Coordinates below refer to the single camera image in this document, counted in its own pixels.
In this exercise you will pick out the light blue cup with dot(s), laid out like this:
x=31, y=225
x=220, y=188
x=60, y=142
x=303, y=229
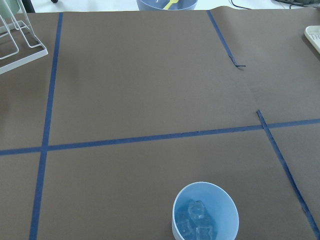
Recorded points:
x=218, y=203

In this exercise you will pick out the cream bear tray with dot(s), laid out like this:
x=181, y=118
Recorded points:
x=312, y=33

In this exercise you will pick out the ice cubes in cup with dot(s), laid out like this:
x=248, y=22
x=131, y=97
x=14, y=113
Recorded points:
x=194, y=222

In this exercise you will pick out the white wire dish rack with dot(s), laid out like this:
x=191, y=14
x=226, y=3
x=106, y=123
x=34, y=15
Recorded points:
x=19, y=44

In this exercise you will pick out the blue bowl on side table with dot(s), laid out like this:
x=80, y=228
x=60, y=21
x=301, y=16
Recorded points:
x=170, y=5

